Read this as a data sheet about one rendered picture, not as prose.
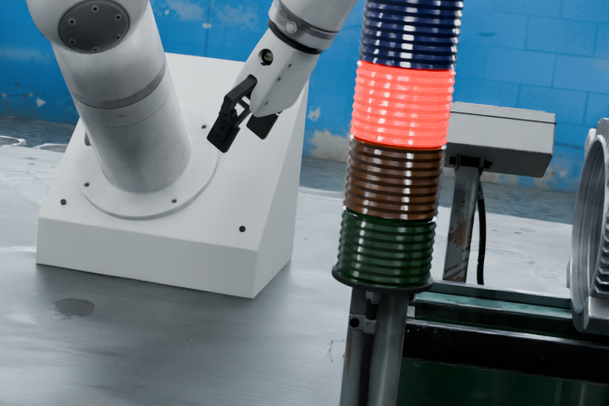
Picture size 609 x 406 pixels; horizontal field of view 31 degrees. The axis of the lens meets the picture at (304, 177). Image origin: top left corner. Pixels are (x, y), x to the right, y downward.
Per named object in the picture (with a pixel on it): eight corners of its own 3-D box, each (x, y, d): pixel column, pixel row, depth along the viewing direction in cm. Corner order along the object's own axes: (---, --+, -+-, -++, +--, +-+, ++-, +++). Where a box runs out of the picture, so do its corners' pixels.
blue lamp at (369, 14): (455, 65, 69) (463, -6, 69) (458, 75, 64) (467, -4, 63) (360, 55, 70) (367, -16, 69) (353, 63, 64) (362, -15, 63)
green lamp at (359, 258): (429, 271, 72) (438, 204, 71) (430, 298, 66) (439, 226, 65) (338, 260, 73) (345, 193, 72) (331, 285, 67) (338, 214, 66)
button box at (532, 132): (543, 178, 123) (546, 136, 125) (554, 155, 117) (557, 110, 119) (391, 161, 125) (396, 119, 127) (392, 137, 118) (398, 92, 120)
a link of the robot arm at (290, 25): (317, 36, 125) (304, 57, 126) (352, 29, 133) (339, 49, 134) (263, -6, 127) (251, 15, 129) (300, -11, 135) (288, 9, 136)
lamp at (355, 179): (438, 204, 71) (446, 136, 70) (439, 226, 65) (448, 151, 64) (345, 193, 72) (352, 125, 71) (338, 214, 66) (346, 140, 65)
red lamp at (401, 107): (446, 136, 70) (455, 65, 69) (448, 151, 64) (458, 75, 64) (352, 125, 71) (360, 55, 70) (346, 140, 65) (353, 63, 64)
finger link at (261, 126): (286, 100, 139) (262, 140, 142) (298, 96, 142) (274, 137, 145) (267, 84, 140) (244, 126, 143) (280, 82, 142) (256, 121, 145)
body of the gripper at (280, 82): (304, 49, 126) (258, 126, 131) (343, 40, 134) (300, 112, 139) (256, 11, 128) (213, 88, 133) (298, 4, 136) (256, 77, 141)
